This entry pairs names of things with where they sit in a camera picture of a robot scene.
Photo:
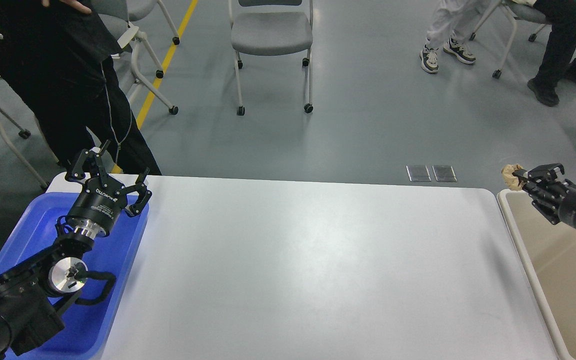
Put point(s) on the blue plastic tray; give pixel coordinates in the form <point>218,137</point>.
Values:
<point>86,327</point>

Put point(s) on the beige plastic bin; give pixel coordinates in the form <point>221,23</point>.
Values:
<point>548,255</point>

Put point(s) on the metal floor plate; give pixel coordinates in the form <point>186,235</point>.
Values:
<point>418,173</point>
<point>444,173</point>

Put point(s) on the person in white trousers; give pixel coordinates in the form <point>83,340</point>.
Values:
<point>451,24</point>

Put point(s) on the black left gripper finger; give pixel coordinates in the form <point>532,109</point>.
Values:
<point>88,161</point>
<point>144,195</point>

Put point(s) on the brown paper ball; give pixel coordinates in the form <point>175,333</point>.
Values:
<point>512,182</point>

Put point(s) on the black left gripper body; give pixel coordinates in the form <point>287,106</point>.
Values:
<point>98,205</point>

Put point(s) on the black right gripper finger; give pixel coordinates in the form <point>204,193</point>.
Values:
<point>546,198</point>
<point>545,174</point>

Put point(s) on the left metal floor plate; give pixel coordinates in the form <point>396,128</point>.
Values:
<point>418,173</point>

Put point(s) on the seated person black trousers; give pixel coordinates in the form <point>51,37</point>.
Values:
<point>559,59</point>

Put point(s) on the person in black trousers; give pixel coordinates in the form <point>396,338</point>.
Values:
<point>57,57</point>

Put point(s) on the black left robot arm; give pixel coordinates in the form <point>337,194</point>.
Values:
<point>35,293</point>

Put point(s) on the grey chair right back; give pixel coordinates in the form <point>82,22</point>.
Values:
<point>513,12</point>

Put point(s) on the grey chair front left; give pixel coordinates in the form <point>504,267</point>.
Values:
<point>118,16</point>

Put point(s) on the right metal floor plate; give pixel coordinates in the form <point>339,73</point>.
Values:
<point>444,173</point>

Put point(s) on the grey chair centre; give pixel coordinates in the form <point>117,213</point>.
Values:
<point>270,34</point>

